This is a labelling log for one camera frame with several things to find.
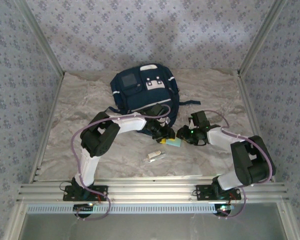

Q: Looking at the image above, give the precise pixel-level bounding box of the navy blue backpack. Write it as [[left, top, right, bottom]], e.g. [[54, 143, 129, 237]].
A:
[[107, 63, 202, 136]]

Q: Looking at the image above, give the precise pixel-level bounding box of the aluminium side rail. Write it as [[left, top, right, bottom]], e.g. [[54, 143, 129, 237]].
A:
[[236, 70, 277, 183], [27, 71, 67, 185]]

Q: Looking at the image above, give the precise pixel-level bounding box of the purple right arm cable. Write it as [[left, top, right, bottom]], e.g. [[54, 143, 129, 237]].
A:
[[203, 109, 277, 221]]

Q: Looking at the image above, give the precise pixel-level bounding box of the aluminium mounting rail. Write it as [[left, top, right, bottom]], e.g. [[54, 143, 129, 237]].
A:
[[16, 174, 290, 203]]

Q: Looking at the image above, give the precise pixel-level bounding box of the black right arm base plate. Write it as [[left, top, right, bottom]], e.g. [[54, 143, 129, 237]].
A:
[[195, 184, 242, 201]]

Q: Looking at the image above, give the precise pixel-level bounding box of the small beige eraser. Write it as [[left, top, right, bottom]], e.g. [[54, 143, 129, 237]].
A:
[[145, 150, 163, 161]]

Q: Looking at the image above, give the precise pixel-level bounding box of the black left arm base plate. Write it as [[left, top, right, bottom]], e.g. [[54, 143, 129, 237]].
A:
[[62, 184, 109, 202]]

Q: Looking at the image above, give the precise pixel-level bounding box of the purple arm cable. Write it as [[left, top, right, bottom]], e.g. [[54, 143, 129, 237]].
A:
[[71, 104, 172, 222], [203, 109, 277, 221]]

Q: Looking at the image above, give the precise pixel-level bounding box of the grey metal panel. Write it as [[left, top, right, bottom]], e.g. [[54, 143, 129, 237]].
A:
[[22, 202, 287, 240]]

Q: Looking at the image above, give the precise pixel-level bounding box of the aluminium frame post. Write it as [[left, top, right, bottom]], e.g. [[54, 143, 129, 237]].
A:
[[13, 0, 67, 77], [238, 0, 290, 75]]

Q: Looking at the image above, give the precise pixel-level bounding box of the grey slotted cable duct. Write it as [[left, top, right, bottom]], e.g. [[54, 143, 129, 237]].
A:
[[26, 203, 232, 215]]

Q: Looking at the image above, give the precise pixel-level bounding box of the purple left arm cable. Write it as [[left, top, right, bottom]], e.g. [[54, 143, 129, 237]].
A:
[[71, 104, 172, 222]]

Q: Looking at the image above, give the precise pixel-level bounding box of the light blue sticky note pad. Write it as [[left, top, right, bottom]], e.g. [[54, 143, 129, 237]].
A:
[[164, 138, 184, 149]]

